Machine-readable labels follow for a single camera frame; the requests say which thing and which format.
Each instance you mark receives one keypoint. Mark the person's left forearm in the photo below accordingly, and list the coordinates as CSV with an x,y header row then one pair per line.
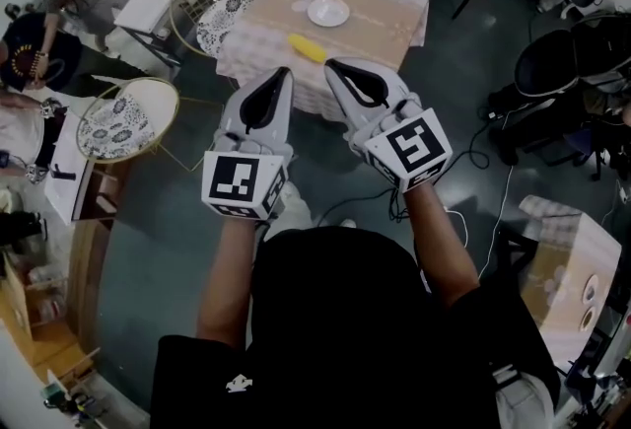
x,y
229,279

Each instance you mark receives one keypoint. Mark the person's white shoe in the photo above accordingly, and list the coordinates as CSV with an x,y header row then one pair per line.
x,y
293,202

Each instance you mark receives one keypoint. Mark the table with pink checkered cloth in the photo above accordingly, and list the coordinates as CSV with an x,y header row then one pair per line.
x,y
374,30
567,264

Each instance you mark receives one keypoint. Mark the person's right forearm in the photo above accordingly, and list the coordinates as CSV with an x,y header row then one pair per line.
x,y
441,249

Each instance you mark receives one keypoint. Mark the black office chair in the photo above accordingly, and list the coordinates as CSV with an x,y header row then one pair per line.
x,y
547,67

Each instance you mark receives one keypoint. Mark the person's black shirt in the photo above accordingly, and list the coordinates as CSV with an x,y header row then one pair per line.
x,y
345,328

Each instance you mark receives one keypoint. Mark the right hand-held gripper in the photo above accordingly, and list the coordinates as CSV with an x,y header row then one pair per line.
x,y
411,146

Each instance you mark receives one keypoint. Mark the gold-frame round floral chair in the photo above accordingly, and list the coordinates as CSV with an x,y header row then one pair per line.
x,y
219,20
125,119

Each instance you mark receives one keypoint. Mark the wooden shelf unit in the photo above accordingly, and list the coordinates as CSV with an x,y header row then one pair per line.
x,y
54,299

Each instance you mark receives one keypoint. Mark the yellow corn cob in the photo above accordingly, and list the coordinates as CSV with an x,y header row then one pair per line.
x,y
306,48

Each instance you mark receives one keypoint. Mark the white round plate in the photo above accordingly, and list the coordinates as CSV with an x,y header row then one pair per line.
x,y
328,12

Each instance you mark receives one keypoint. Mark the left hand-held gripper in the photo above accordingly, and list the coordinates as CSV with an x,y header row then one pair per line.
x,y
231,180

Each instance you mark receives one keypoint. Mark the white bowl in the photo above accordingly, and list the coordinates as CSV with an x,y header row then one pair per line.
x,y
591,291
586,318

